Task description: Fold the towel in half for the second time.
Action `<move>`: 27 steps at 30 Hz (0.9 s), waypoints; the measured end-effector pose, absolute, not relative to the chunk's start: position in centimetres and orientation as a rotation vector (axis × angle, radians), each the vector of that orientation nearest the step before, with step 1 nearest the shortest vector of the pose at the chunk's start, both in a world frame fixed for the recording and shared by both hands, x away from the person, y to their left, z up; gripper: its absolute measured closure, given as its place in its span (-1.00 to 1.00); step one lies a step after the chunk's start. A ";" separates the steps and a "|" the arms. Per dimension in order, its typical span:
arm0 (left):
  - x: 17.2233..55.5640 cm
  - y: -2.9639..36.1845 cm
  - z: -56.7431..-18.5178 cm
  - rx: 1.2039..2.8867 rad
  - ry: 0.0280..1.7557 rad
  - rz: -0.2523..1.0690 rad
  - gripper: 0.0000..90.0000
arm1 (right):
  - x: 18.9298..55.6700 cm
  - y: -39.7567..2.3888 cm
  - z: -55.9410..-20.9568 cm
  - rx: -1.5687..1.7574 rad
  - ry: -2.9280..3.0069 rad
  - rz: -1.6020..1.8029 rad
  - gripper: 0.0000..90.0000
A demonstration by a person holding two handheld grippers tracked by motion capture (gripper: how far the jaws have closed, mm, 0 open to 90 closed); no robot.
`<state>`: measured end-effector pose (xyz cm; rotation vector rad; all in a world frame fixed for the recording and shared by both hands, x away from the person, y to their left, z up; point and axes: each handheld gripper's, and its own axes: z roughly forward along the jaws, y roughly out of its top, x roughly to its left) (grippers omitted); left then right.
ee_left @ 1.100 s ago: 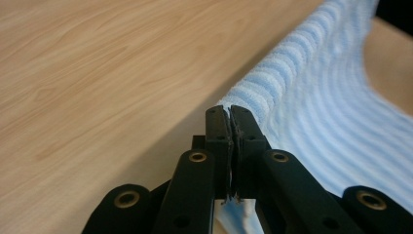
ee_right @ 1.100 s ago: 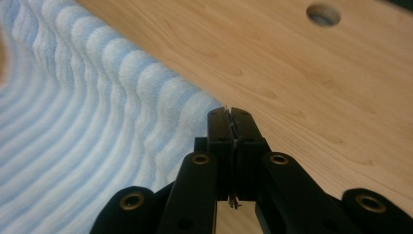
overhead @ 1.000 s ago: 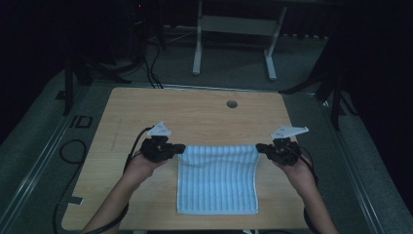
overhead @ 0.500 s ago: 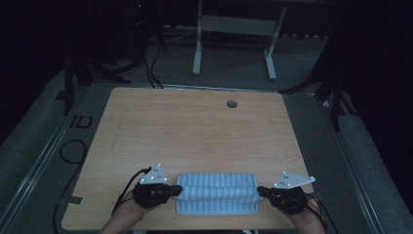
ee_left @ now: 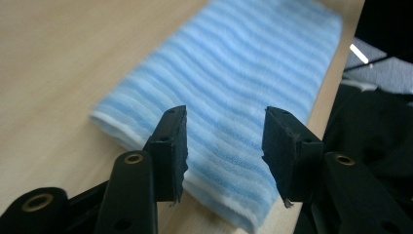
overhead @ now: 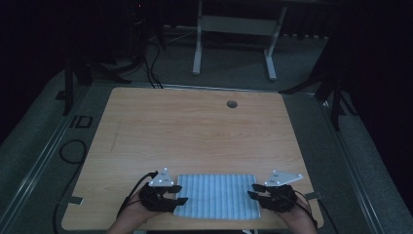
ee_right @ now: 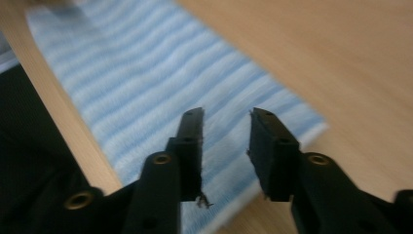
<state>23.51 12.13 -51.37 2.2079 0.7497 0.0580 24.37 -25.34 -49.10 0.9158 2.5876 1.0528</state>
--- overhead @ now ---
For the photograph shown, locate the right hand-held gripper cable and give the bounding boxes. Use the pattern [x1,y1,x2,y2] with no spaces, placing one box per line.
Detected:
[293,189,319,229]

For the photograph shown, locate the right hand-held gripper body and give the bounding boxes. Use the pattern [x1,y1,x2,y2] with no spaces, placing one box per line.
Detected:
[259,170,304,215]

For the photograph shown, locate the person's right hand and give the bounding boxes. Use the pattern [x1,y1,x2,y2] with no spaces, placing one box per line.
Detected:
[280,196,314,226]

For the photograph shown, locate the black hanging cables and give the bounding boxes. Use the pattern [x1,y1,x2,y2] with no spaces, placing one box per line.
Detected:
[131,6,165,90]

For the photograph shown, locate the black floor cable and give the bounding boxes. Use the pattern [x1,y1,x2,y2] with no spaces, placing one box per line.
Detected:
[53,138,89,234]

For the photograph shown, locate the blue white striped cloth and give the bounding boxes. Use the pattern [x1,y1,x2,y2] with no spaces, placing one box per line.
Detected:
[172,174,262,220]

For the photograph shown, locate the grey tape strip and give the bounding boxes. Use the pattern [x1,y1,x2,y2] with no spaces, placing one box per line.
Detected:
[66,195,85,206]
[304,191,324,201]

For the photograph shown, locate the white desk frame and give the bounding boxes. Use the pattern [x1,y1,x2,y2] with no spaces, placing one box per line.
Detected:
[192,0,289,82]

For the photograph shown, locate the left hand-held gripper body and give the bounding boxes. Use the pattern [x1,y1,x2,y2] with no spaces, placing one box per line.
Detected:
[138,167,183,215]

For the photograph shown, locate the aluminium floor rail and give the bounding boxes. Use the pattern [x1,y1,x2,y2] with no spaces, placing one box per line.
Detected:
[314,93,386,234]
[0,86,94,230]
[130,82,317,98]

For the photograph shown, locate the left hand-held gripper cable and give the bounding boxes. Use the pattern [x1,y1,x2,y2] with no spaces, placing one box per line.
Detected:
[116,171,160,218]

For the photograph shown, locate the hand-held gripper cable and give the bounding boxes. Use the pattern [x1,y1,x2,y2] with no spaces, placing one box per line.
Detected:
[293,189,319,229]
[116,171,160,218]

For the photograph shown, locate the person's left hand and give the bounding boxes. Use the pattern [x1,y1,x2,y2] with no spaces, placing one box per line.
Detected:
[127,191,157,225]

